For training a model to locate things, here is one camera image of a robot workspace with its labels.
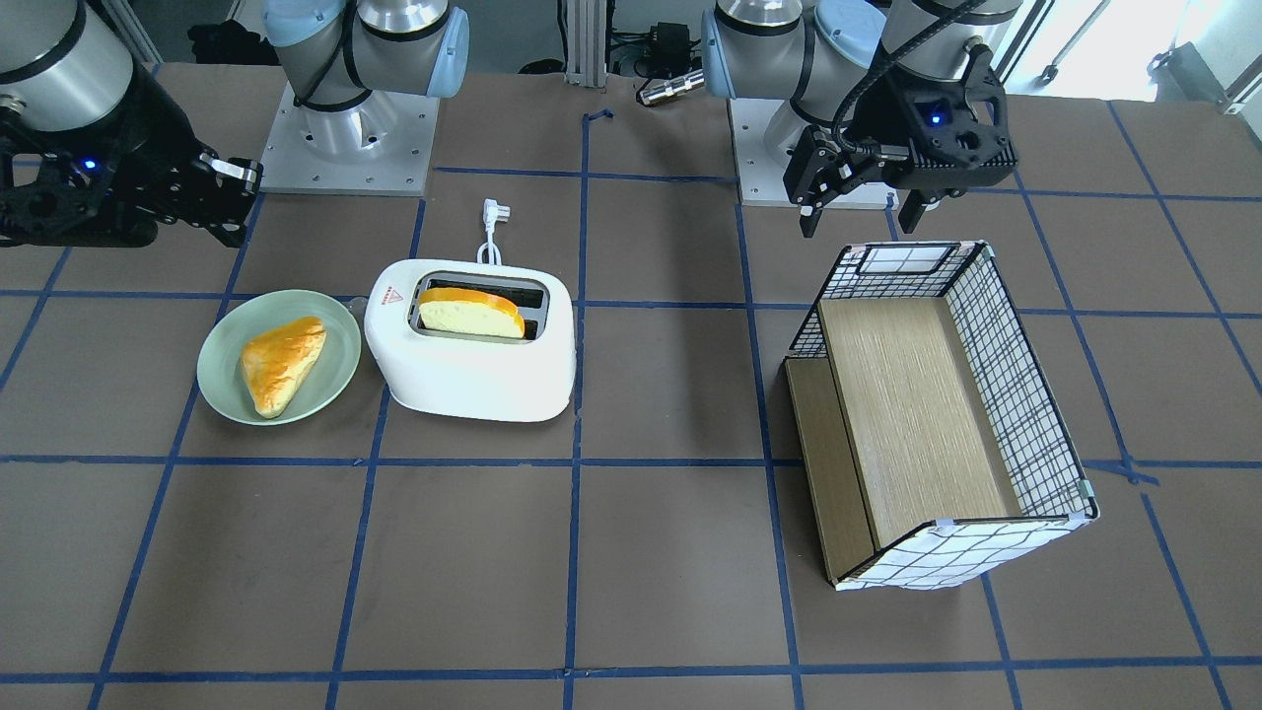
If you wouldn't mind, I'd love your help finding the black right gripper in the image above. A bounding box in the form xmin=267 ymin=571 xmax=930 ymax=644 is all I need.
xmin=1 ymin=66 xmax=264 ymax=248

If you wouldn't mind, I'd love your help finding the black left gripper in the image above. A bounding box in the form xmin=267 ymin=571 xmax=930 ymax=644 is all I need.
xmin=782 ymin=44 xmax=1018 ymax=240

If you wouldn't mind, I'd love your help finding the white toaster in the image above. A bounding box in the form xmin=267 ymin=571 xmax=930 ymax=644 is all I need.
xmin=363 ymin=259 xmax=575 ymax=422

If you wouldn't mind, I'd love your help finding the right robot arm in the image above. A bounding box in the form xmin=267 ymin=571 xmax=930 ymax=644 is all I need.
xmin=1 ymin=1 xmax=469 ymax=248

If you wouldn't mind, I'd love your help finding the toast slice in toaster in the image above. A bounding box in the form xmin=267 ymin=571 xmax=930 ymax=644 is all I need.
xmin=416 ymin=288 xmax=525 ymax=340

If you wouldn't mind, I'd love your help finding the golden triangular bread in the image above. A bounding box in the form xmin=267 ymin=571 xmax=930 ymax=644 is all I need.
xmin=240 ymin=317 xmax=327 ymax=419

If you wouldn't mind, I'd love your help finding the green plate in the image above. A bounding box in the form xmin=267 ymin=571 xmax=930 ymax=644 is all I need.
xmin=197 ymin=289 xmax=361 ymax=426

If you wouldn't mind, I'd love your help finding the silver cylinder on table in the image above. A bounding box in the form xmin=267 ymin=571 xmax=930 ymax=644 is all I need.
xmin=636 ymin=69 xmax=705 ymax=107

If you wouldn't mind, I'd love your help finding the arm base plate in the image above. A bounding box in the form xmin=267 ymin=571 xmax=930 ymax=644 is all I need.
xmin=257 ymin=86 xmax=440 ymax=197
xmin=728 ymin=97 xmax=900 ymax=211

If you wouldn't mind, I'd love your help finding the white toaster power cable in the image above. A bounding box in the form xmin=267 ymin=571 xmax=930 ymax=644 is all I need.
xmin=476 ymin=198 xmax=512 ymax=267

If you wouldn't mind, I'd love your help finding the wire basket with wood shelf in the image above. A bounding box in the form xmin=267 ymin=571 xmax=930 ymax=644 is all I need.
xmin=782 ymin=240 xmax=1100 ymax=591

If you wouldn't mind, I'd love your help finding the aluminium frame post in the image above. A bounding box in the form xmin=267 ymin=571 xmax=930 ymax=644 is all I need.
xmin=557 ymin=1 xmax=611 ymax=91

